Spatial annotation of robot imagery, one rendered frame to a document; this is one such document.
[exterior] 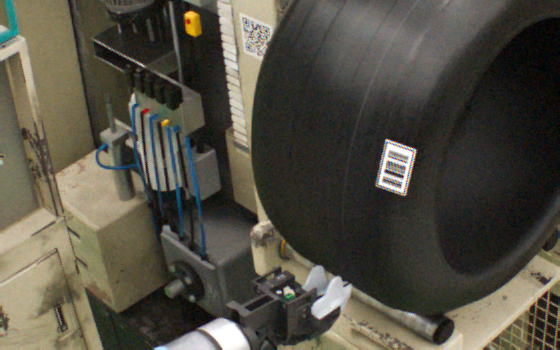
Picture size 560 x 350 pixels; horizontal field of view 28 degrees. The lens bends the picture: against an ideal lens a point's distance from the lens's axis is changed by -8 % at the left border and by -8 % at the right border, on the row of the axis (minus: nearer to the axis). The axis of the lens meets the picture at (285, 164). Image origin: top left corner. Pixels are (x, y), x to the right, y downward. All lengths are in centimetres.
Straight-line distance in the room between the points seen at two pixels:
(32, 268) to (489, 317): 81
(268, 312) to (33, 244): 66
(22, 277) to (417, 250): 83
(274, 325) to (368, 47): 38
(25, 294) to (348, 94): 87
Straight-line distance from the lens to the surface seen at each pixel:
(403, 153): 145
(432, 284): 162
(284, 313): 155
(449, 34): 146
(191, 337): 150
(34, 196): 211
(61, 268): 215
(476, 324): 192
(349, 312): 187
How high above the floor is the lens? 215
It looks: 36 degrees down
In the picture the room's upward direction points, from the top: 7 degrees counter-clockwise
